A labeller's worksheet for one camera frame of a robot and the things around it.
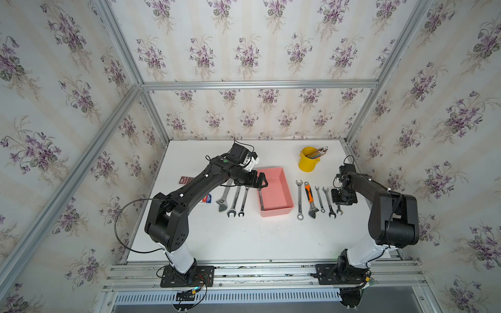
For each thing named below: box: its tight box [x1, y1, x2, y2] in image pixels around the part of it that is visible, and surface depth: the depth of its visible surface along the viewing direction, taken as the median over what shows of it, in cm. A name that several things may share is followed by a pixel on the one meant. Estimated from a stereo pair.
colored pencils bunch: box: [306, 146, 329, 160], surface depth 97 cm
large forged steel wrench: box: [215, 178, 234, 213], surface depth 95 cm
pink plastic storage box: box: [257, 166, 295, 218], surface depth 98 cm
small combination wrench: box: [238, 186, 250, 218], surface depth 92 cm
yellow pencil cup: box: [298, 146, 321, 173], surface depth 104 cm
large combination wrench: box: [227, 185, 242, 218], surface depth 94 cm
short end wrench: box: [295, 179, 304, 222], surface depth 96 cm
